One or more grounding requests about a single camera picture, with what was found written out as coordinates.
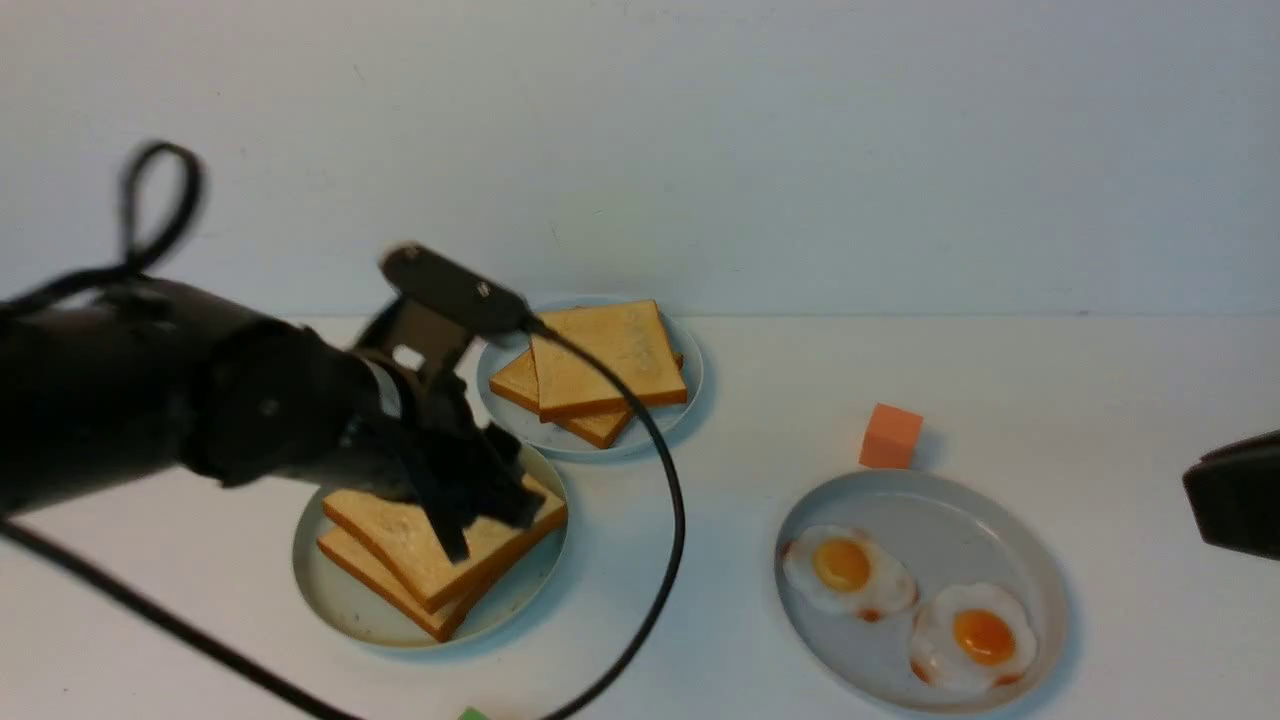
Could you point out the grey egg plate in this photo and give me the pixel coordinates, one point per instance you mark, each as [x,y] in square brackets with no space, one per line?
[945,533]

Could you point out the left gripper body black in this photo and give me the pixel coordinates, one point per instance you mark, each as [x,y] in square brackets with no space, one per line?
[391,411]

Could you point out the fried egg left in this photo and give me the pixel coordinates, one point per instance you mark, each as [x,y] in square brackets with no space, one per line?
[843,571]

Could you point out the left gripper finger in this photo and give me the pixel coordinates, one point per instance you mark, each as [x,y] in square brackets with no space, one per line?
[490,474]

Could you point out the light green empty plate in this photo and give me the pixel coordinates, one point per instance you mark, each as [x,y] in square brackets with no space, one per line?
[505,599]

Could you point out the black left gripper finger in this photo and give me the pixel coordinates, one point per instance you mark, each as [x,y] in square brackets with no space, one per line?
[432,472]

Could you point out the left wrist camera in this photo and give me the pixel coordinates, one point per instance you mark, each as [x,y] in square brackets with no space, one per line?
[475,303]

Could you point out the orange cube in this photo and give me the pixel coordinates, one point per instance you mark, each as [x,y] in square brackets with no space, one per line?
[891,437]

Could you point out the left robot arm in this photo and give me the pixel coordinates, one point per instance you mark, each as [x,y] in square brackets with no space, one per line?
[158,375]

